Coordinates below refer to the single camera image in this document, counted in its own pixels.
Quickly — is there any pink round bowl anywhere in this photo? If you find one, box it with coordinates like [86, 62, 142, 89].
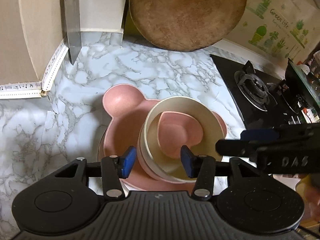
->
[135, 127, 176, 182]

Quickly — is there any small pink heart dish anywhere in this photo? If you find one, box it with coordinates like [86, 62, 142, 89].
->
[157, 111, 203, 159]

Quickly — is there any cream round bowl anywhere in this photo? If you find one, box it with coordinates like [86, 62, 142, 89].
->
[138, 96, 227, 184]

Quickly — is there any pink bear-shaped plate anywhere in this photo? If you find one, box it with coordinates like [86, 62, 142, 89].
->
[100, 83, 228, 192]

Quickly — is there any white floral plate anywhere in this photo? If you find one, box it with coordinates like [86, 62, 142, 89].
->
[97, 131, 130, 197]

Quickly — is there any person's hand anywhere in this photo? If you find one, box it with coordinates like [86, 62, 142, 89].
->
[296, 174, 319, 222]

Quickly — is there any black gas stove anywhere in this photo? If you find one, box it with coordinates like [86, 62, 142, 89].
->
[211, 55, 319, 129]

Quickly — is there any black wok pan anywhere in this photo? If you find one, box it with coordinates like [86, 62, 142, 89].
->
[285, 59, 319, 113]

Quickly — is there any round wooden cutting board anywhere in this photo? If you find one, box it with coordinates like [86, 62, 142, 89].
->
[129, 0, 247, 51]

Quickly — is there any green plant wall sticker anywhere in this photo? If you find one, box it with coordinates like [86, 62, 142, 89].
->
[242, 0, 309, 60]

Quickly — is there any cleaver with wooden handle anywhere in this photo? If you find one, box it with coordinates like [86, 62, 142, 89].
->
[63, 0, 82, 64]

